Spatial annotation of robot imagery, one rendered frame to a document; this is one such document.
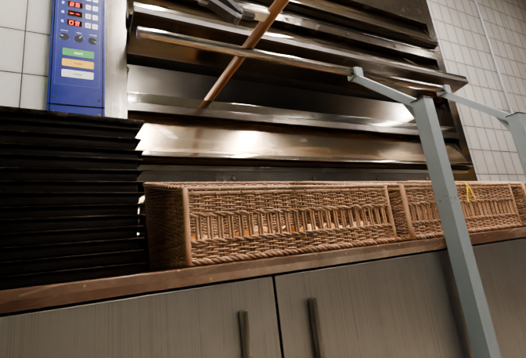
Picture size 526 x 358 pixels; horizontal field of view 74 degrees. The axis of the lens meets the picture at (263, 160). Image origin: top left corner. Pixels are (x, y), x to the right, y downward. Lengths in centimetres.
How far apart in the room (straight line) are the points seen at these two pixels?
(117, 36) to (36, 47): 25
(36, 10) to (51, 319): 106
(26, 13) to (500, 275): 163
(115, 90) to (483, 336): 124
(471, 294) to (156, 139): 101
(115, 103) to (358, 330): 98
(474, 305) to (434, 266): 11
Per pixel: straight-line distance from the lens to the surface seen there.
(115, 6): 148
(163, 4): 157
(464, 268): 100
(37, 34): 139
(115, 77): 132
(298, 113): 154
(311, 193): 83
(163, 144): 124
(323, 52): 158
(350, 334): 79
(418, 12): 260
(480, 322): 101
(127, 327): 61
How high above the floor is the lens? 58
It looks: 15 degrees up
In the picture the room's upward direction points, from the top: 7 degrees counter-clockwise
